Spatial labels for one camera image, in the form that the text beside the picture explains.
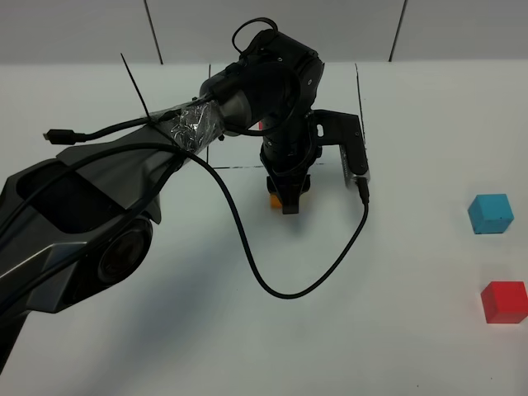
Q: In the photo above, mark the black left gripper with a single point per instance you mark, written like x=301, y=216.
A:
x=287, y=156

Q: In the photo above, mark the orange cube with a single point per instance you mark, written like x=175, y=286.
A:
x=275, y=201

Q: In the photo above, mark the blue cube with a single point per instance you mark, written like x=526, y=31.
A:
x=490, y=213

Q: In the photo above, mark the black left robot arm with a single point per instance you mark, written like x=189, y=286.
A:
x=77, y=224

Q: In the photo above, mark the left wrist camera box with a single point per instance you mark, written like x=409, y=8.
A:
x=334, y=128

